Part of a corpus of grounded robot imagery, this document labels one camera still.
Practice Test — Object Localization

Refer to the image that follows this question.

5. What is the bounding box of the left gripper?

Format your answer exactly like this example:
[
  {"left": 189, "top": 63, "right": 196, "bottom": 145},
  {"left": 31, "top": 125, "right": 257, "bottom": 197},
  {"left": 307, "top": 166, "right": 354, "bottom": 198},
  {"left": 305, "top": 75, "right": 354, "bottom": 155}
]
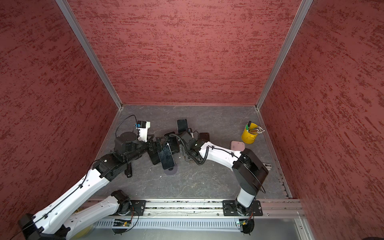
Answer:
[{"left": 125, "top": 133, "right": 168, "bottom": 164}]

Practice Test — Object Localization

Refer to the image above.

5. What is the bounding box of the black phone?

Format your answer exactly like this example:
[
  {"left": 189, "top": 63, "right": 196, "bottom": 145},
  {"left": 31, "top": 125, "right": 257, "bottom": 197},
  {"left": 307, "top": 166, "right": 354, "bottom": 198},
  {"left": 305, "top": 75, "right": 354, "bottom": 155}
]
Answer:
[
  {"left": 148, "top": 151, "right": 161, "bottom": 165},
  {"left": 164, "top": 132, "right": 180, "bottom": 154},
  {"left": 199, "top": 133, "right": 210, "bottom": 142},
  {"left": 177, "top": 119, "right": 189, "bottom": 134}
]

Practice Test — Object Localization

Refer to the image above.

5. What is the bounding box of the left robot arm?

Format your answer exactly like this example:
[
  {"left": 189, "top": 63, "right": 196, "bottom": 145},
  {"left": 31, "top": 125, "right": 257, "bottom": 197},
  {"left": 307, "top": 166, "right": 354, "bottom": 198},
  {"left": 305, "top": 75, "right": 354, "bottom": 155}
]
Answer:
[{"left": 19, "top": 132, "right": 172, "bottom": 240}]

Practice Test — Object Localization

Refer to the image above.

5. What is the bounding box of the white edged phone front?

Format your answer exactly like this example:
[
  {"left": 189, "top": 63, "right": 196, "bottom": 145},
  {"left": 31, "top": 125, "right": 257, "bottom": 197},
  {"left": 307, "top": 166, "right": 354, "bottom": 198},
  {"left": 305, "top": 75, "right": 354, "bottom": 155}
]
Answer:
[{"left": 158, "top": 143, "right": 175, "bottom": 170}]

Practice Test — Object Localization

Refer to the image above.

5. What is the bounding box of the round base phone stand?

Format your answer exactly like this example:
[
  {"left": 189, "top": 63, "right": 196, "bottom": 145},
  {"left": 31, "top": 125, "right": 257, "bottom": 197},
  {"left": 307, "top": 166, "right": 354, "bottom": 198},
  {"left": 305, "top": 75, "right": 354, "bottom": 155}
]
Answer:
[{"left": 164, "top": 165, "right": 178, "bottom": 176}]

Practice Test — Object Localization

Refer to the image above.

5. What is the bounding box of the yellow metal bucket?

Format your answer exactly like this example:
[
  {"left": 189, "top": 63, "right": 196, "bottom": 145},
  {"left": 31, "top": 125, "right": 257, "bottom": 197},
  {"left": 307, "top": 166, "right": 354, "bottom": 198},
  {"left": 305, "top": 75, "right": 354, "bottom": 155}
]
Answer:
[{"left": 241, "top": 123, "right": 258, "bottom": 144}]

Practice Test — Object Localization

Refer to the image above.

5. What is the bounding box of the bundle of coloured pencils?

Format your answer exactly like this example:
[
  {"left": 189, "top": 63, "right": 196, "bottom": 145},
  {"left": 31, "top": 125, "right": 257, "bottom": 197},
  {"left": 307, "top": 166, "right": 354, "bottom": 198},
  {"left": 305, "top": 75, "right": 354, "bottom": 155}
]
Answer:
[{"left": 249, "top": 126, "right": 265, "bottom": 135}]

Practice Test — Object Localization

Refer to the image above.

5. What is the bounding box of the white label box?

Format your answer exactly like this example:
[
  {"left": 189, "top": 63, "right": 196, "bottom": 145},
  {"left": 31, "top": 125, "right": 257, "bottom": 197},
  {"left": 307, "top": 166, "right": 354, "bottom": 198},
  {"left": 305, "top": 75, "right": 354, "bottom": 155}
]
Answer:
[{"left": 263, "top": 163, "right": 272, "bottom": 171}]

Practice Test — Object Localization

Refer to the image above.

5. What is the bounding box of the olive cup of markers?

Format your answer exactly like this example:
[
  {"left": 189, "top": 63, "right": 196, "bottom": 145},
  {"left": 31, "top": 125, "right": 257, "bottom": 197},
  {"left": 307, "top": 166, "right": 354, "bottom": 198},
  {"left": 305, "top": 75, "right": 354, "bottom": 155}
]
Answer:
[{"left": 70, "top": 211, "right": 93, "bottom": 240}]

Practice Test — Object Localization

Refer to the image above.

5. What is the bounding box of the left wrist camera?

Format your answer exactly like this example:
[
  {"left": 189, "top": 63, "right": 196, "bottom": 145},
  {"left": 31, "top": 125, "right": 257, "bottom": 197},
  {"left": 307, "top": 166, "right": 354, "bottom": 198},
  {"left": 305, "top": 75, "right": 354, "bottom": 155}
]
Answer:
[{"left": 136, "top": 121, "right": 151, "bottom": 142}]

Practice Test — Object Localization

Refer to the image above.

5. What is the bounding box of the aluminium front rail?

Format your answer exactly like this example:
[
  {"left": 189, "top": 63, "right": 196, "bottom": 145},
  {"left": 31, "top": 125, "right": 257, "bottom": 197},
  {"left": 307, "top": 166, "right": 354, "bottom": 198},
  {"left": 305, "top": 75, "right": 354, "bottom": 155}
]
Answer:
[{"left": 77, "top": 197, "right": 305, "bottom": 219}]

